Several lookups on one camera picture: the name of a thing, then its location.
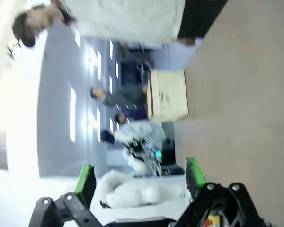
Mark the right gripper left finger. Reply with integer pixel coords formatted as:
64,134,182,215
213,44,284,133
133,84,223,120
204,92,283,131
28,165,102,227

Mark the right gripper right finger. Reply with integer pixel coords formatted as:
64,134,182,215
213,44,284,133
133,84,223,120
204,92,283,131
175,157,261,227

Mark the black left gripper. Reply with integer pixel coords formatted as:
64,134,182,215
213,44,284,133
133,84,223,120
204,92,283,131
126,140,162,175

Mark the cream plastic shopping basket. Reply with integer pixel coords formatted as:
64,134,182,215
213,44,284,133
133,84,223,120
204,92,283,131
145,69,189,122

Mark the person's left hand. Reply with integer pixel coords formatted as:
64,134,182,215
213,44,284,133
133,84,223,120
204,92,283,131
178,37,196,46

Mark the person in white clothes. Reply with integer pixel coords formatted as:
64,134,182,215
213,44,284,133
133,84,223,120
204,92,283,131
100,122,166,145

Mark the person in grey top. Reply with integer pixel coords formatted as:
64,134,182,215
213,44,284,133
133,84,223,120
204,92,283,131
89,85,149,108

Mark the person in cream jacket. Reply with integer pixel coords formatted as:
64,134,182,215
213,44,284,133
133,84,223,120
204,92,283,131
13,0,228,48

